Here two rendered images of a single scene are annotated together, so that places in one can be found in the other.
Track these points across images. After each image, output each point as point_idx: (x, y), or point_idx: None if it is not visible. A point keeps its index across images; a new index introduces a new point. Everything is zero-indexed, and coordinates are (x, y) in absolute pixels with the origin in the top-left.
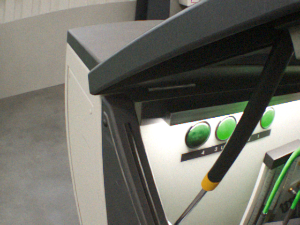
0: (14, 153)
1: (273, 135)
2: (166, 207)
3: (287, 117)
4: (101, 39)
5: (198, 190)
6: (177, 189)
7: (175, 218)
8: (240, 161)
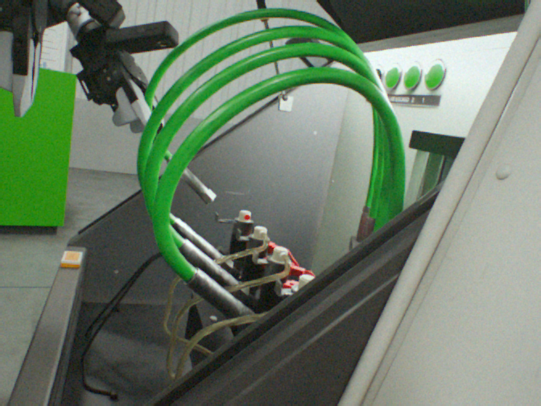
0: None
1: (444, 108)
2: (351, 153)
3: (472, 84)
4: None
5: (369, 146)
6: (360, 133)
7: (353, 175)
8: (402, 128)
